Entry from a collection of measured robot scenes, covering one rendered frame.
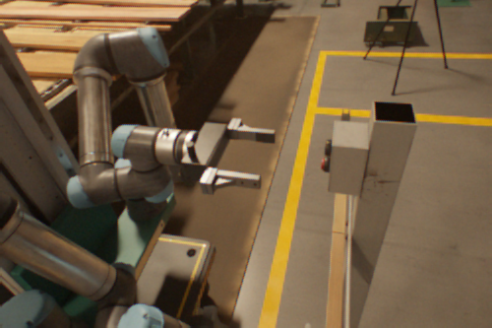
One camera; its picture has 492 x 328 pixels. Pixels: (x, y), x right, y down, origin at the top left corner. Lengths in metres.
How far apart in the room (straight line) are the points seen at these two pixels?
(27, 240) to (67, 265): 0.09
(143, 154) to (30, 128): 0.42
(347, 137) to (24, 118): 0.81
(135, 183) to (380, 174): 0.50
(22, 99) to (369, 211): 0.87
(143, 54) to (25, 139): 0.40
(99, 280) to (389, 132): 0.63
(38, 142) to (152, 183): 0.41
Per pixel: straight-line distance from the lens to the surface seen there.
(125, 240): 1.25
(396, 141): 0.55
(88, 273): 0.78
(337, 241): 0.73
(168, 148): 0.66
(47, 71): 2.14
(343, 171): 0.58
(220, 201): 2.14
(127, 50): 0.96
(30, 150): 1.11
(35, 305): 0.95
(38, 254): 0.73
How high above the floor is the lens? 1.60
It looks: 38 degrees down
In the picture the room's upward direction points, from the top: 6 degrees counter-clockwise
